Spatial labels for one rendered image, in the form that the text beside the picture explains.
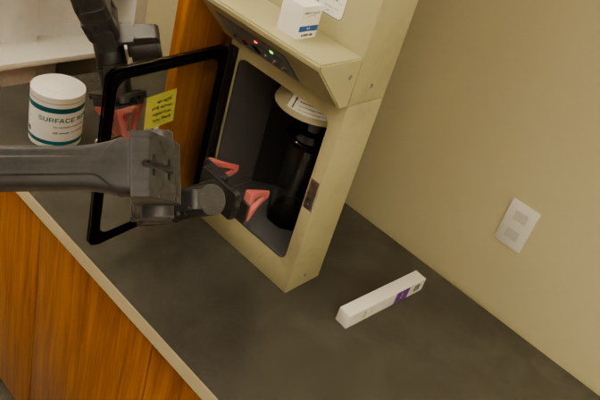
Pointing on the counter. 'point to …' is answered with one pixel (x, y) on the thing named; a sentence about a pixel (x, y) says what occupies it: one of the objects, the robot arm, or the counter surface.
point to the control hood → (325, 49)
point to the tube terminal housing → (295, 254)
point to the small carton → (299, 16)
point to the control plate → (258, 46)
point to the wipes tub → (56, 110)
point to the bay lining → (254, 128)
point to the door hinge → (222, 99)
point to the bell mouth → (299, 108)
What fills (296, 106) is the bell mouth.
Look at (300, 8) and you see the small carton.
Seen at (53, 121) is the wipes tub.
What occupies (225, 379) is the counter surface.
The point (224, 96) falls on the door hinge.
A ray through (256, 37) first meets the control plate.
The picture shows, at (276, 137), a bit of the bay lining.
